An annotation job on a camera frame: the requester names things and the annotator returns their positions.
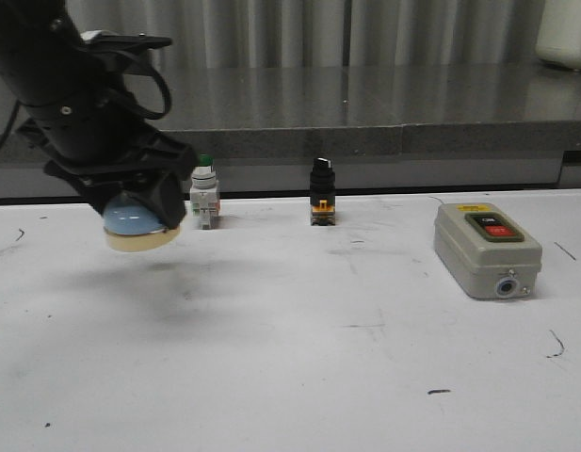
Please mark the white kitchen blender appliance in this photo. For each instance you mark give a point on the white kitchen blender appliance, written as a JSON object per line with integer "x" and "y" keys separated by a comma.
{"x": 559, "y": 37}

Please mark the black yellow selector switch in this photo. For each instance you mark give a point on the black yellow selector switch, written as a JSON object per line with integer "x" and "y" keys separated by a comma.
{"x": 322, "y": 193}

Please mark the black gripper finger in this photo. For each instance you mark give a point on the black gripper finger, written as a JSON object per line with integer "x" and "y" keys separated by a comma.
{"x": 162, "y": 195}

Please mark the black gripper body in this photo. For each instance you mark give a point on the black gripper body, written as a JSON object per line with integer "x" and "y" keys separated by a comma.
{"x": 147, "y": 152}

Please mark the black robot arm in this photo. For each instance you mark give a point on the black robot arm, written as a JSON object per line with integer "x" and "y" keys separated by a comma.
{"x": 89, "y": 103}

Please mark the grey on off switch box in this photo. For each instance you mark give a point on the grey on off switch box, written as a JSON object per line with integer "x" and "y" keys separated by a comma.
{"x": 488, "y": 254}

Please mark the green white pushbutton switch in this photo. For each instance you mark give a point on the green white pushbutton switch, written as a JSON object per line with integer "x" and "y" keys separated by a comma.
{"x": 204, "y": 193}

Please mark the grey stone counter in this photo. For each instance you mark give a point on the grey stone counter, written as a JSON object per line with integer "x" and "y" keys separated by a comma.
{"x": 483, "y": 111}

